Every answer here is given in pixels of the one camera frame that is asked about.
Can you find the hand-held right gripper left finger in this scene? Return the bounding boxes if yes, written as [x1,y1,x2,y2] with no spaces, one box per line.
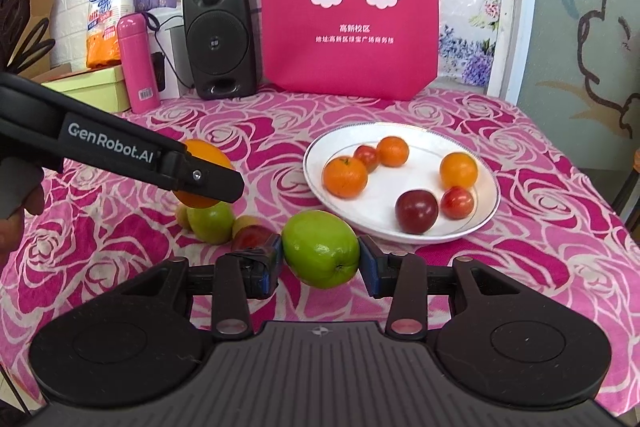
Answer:
[135,234,284,342]

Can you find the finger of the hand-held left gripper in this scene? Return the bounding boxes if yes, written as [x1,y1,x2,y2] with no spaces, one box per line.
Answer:
[167,146,246,204]

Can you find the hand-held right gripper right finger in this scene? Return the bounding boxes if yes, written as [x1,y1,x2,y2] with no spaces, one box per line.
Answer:
[360,237,516,341]

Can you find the dark red plum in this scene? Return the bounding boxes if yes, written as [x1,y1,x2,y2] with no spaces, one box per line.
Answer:
[232,227,278,253]
[395,189,440,235]

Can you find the large orange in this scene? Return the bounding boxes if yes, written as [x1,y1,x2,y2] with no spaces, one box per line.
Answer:
[175,139,236,208]

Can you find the green apple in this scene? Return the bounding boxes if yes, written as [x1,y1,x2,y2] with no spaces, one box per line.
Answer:
[281,210,361,289]
[187,202,236,244]

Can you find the small yellowish fruit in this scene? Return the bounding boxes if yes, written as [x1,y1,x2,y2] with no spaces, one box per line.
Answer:
[232,215,266,238]

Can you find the white plate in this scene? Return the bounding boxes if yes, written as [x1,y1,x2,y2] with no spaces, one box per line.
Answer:
[303,122,501,244]

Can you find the tangerine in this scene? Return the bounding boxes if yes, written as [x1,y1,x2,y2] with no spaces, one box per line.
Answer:
[376,136,410,168]
[322,156,369,199]

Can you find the small red apple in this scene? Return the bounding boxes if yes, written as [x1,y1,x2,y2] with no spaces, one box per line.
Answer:
[353,145,380,172]
[440,186,475,220]

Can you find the person's left hand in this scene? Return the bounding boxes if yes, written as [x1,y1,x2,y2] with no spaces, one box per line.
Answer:
[0,187,46,270]

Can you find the light green box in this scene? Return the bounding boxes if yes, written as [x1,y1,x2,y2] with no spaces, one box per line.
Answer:
[41,64,132,112]

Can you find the pink thermos bottle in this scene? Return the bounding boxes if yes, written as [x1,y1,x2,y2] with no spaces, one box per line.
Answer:
[116,13,161,114]

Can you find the cardboard box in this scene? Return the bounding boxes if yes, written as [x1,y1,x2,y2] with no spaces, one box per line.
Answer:
[10,0,73,80]

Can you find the black power adapter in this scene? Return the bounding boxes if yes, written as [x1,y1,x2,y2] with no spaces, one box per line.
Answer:
[151,52,167,92]

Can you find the white box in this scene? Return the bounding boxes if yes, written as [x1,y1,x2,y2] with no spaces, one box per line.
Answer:
[165,27,188,100]

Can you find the black speaker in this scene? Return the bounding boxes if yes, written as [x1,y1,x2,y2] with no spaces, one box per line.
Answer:
[182,0,259,100]

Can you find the pink rose tablecloth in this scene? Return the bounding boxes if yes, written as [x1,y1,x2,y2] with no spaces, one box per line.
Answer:
[0,87,640,388]

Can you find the magenta tote bag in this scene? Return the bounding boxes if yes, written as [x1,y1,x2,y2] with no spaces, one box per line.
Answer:
[261,0,440,102]

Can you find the chair with orange cover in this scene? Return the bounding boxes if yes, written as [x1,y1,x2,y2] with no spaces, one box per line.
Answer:
[614,146,640,220]

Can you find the black cable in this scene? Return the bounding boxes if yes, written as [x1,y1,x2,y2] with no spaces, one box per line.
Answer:
[145,13,186,90]

